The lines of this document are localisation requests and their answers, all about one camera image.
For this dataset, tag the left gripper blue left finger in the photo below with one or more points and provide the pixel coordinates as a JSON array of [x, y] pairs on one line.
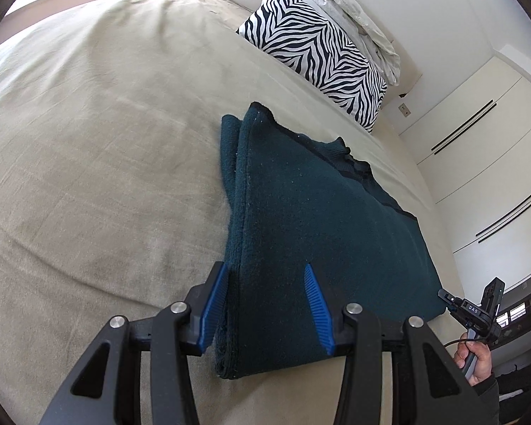
[[206, 302]]

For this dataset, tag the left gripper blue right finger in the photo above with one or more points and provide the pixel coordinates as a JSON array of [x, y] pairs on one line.
[[325, 308]]

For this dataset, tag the dark teal knit sweater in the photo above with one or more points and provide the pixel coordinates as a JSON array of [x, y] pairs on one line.
[[297, 205]]

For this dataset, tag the person's right hand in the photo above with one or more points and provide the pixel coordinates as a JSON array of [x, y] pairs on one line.
[[483, 366]]

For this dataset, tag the dark jacket right sleeve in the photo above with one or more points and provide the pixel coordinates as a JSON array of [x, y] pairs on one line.
[[488, 392]]

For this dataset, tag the beige bed cover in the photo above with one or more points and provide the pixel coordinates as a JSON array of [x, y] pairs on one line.
[[111, 199]]

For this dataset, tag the zebra print pillow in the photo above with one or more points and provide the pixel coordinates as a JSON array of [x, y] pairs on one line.
[[320, 51]]

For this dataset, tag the crumpled white duvet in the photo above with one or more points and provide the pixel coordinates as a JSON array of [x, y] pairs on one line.
[[369, 38]]

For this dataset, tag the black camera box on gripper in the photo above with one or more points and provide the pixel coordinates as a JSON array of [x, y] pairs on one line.
[[492, 297]]

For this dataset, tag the white wardrobe with black handles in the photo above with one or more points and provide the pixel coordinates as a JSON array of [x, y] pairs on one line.
[[474, 151]]

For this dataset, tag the wall power socket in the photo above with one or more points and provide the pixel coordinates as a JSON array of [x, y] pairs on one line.
[[405, 110]]

